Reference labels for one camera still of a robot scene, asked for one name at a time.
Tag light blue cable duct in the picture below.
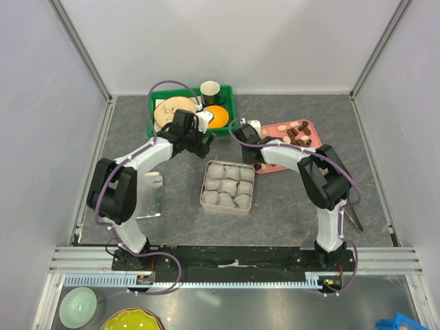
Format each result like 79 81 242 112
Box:
64 273 324 289

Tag purple cable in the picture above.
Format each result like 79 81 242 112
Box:
95 80 204 234
228 118 362 296

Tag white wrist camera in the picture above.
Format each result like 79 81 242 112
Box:
241 118 261 136
195 110 214 133

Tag beige floral plate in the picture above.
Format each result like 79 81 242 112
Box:
153 96 197 128

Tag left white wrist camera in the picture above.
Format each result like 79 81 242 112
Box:
195 110 214 133

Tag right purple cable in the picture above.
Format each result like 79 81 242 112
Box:
228 118 362 296

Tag pale green bowl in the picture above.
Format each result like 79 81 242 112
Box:
58 287 98 329

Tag metal serving tongs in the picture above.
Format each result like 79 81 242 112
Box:
344 199 364 233

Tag yellow bowl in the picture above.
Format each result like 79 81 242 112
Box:
101 308 164 330

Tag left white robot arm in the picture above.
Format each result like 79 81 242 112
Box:
87 109 215 270

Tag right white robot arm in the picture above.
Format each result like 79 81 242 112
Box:
230 123 354 271

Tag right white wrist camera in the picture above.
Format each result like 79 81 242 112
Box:
241 118 261 136

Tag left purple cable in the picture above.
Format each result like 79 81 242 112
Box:
95 80 204 234

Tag pink plastic tray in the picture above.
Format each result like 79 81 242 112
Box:
253 119 322 175

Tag blue plastic object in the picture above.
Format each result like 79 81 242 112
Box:
375 313 428 330

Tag dark green mug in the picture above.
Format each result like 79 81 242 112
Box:
200 80 227 107

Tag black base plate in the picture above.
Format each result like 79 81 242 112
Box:
111 245 355 284

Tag green plastic crate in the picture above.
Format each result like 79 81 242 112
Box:
148 85 237 136

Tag silver tin lid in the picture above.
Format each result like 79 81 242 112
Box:
135 171 164 219

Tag pink chocolate tin box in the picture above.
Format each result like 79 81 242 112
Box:
199 160 256 216

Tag orange bowl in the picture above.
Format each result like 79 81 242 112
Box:
205 105 230 129

